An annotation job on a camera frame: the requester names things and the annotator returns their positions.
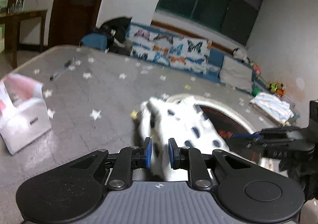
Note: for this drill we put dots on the white box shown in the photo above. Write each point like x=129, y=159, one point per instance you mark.
x=23, y=124

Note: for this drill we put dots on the blue sofa bench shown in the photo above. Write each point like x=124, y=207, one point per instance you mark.
x=98, y=41

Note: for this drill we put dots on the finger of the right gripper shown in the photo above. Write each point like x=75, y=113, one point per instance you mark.
x=239, y=142

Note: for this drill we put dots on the black bag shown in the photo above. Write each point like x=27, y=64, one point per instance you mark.
x=115, y=31

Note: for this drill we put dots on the round induction cooker inset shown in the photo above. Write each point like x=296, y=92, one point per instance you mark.
x=227, y=122

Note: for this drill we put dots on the striped folded blanket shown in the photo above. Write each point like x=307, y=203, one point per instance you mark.
x=277, y=110

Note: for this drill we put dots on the brown wooden door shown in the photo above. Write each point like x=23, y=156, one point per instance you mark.
x=71, y=20

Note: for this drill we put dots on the green round toy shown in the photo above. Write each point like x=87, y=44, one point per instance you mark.
x=256, y=91

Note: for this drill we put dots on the pink white cloth pile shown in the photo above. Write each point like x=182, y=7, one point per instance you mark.
x=21, y=86

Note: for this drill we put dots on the white navy polka dot garment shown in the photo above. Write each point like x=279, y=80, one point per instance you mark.
x=186, y=123

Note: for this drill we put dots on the black pen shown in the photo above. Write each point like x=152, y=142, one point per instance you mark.
x=62, y=70

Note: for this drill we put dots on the butterfly print pillow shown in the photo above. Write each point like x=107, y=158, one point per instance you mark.
x=168, y=49

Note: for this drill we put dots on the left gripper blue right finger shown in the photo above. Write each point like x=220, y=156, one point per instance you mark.
x=194, y=162

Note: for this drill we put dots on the wooden side table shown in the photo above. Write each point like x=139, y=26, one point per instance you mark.
x=12, y=22

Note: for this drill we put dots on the penguin plush toy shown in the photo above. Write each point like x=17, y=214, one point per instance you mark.
x=241, y=54

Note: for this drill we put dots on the grey cushion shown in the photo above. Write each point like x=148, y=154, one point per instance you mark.
x=236, y=74

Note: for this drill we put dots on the orange plush toys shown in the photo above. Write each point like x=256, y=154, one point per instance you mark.
x=277, y=89

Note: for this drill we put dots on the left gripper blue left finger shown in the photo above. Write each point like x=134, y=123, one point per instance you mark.
x=125, y=162

